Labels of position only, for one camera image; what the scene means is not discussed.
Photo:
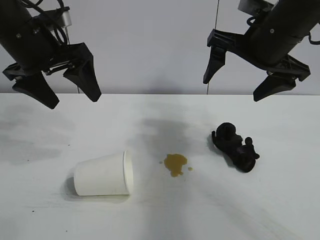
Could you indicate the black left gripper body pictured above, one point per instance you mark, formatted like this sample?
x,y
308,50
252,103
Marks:
x,y
32,50

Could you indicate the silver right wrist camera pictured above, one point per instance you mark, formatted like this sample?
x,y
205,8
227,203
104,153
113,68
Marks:
x,y
250,5

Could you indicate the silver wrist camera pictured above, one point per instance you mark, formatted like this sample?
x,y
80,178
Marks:
x,y
250,5
66,18

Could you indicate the brown liquid spill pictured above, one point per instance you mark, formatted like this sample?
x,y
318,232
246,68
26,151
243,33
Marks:
x,y
175,163

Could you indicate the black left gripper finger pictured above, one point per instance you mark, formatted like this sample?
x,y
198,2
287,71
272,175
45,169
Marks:
x,y
37,90
86,80

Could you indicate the white paper cup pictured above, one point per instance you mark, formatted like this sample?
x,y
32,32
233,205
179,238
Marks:
x,y
102,175

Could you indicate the black cloth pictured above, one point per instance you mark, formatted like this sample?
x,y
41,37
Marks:
x,y
235,150

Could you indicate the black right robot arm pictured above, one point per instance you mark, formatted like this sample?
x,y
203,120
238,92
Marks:
x,y
300,12

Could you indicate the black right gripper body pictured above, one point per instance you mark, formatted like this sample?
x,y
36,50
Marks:
x,y
270,47

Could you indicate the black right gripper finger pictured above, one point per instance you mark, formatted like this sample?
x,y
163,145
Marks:
x,y
215,62
275,86

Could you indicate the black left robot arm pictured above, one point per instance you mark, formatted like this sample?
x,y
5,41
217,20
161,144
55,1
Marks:
x,y
12,15

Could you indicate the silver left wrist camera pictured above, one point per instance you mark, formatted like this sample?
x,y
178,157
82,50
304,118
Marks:
x,y
66,18

